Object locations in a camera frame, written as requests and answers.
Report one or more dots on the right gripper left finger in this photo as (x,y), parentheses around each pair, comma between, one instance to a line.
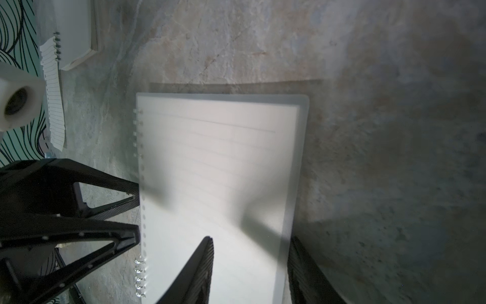
(193,283)

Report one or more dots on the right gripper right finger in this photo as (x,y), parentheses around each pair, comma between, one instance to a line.
(307,283)

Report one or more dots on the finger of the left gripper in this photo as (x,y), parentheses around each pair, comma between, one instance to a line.
(61,186)
(27,240)

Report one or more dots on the torn lined notebook page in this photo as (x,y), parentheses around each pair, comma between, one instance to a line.
(50,58)

